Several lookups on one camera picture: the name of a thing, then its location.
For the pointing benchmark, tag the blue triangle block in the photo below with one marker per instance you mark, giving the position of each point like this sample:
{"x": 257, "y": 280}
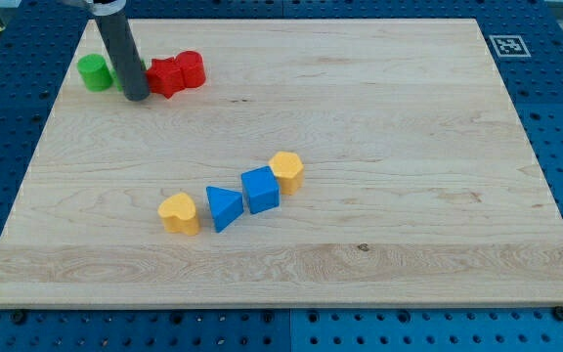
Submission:
{"x": 225, "y": 206}

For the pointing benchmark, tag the red star block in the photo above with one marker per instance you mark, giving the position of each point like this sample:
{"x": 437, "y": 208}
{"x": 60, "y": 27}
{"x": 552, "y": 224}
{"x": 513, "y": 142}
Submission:
{"x": 165, "y": 77}

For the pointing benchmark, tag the wooden board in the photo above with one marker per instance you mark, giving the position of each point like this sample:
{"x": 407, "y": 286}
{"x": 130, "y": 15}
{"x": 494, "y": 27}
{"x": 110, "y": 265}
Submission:
{"x": 421, "y": 188}

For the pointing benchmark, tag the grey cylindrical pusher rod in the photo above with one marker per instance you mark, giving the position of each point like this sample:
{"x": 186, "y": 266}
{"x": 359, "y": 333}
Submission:
{"x": 116, "y": 33}

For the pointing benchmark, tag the yellow heart block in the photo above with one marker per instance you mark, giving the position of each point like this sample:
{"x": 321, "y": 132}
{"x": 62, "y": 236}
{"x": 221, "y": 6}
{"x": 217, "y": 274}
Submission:
{"x": 178, "y": 214}

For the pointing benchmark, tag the white fiducial marker tag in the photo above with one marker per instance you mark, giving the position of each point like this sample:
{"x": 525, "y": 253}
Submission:
{"x": 509, "y": 46}

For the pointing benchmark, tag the green cylinder block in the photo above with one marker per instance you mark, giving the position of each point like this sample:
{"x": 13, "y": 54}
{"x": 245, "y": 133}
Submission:
{"x": 94, "y": 72}

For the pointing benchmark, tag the blue cube block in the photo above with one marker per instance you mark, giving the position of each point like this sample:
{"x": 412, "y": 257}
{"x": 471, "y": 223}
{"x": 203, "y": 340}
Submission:
{"x": 261, "y": 189}

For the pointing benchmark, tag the red rounded block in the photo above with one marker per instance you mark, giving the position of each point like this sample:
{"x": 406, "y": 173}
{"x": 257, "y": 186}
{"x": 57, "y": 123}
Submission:
{"x": 192, "y": 67}

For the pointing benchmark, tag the yellow hexagon block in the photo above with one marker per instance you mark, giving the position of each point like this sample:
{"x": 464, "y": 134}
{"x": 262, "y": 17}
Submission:
{"x": 289, "y": 171}

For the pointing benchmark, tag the silver rod clamp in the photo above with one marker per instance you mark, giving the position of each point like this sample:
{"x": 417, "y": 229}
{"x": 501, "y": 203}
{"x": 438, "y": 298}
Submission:
{"x": 103, "y": 6}

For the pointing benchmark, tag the green block behind rod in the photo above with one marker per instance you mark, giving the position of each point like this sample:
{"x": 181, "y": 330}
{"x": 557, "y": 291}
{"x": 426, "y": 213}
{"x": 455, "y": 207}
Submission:
{"x": 115, "y": 79}

